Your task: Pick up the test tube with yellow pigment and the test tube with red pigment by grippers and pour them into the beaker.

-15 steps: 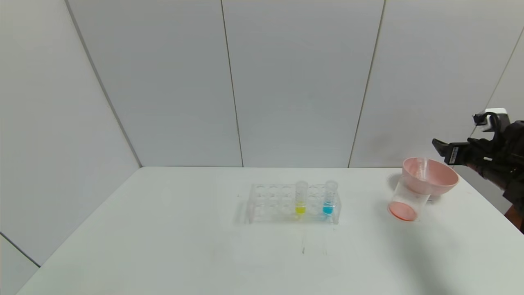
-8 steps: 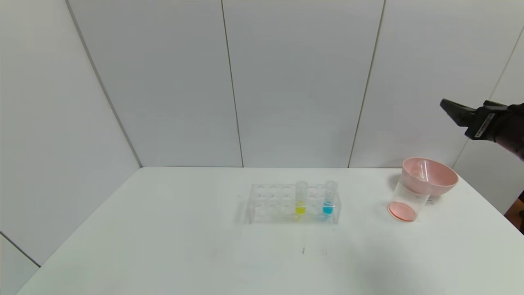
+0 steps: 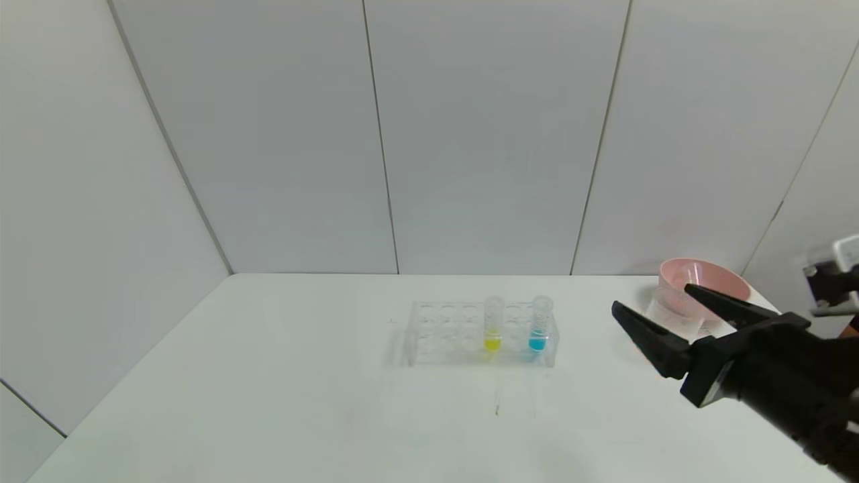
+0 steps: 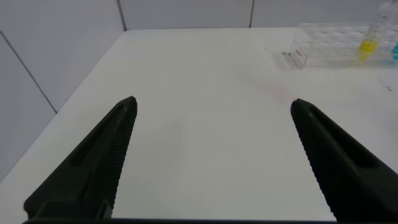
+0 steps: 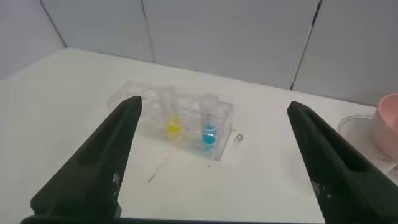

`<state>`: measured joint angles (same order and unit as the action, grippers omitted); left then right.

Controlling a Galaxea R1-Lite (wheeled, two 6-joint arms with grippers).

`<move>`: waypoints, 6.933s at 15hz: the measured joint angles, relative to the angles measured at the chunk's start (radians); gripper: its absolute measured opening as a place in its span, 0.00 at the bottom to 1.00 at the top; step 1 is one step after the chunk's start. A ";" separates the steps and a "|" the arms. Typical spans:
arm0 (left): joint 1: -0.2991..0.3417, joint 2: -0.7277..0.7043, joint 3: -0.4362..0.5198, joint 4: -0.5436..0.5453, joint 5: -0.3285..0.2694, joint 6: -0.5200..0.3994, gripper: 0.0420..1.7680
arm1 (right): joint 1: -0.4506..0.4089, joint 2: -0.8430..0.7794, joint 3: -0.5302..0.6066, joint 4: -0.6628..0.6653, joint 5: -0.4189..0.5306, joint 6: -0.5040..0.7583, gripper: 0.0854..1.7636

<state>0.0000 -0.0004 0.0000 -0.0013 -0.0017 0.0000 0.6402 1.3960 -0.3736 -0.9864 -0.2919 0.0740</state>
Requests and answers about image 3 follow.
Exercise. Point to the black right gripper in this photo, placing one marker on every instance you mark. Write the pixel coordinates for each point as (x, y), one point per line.
(737, 354)

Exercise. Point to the test tube with red pigment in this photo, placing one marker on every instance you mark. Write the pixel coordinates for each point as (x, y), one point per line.
(684, 275)

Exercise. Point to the test tube with yellow pigment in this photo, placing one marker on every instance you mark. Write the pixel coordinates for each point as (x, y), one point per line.
(492, 342)

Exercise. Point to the clear plastic beaker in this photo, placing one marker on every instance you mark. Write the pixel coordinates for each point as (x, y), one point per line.
(671, 312)

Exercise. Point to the test tube with blue pigment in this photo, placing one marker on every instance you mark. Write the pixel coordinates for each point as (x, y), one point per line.
(537, 342)

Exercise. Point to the clear acrylic test tube rack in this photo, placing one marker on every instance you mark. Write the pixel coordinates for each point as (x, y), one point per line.
(456, 342)

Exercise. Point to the pink bowl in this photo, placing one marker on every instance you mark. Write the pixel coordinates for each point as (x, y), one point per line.
(725, 282)

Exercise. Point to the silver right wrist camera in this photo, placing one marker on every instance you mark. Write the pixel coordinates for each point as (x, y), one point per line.
(835, 282)

